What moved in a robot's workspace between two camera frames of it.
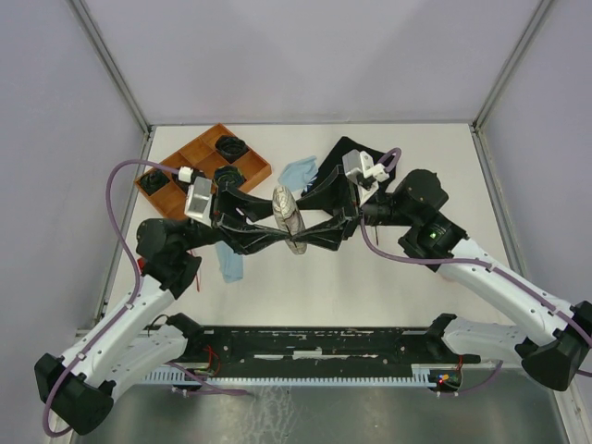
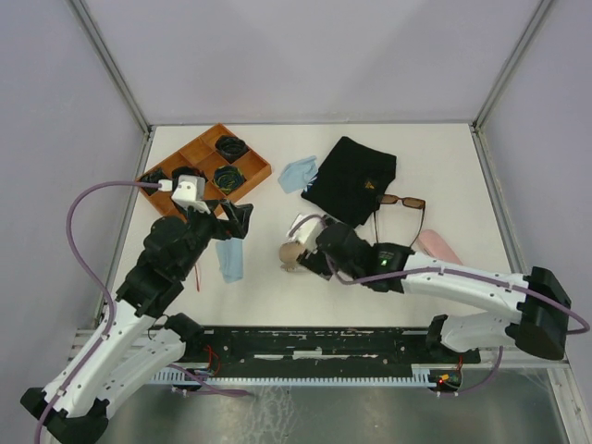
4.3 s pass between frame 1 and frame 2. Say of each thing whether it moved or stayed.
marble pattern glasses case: moved
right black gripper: moved
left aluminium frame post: stayed
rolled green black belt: stayed
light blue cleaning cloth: stayed
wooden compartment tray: stayed
